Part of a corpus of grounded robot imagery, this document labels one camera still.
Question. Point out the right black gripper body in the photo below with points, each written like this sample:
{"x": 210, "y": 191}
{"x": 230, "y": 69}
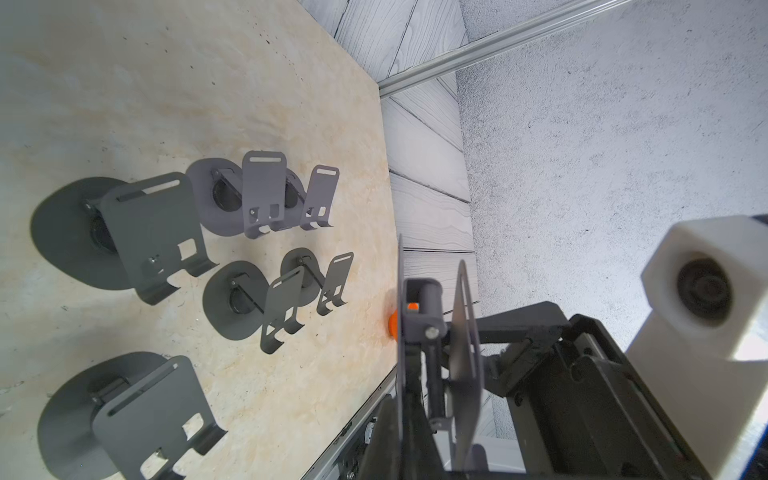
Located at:
{"x": 583, "y": 409}

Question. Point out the aluminium rail frame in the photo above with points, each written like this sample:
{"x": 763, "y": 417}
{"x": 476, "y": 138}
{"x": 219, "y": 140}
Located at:
{"x": 342, "y": 459}

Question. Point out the right metal corner post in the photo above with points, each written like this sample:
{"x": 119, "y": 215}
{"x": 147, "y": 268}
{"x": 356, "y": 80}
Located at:
{"x": 559, "y": 19}

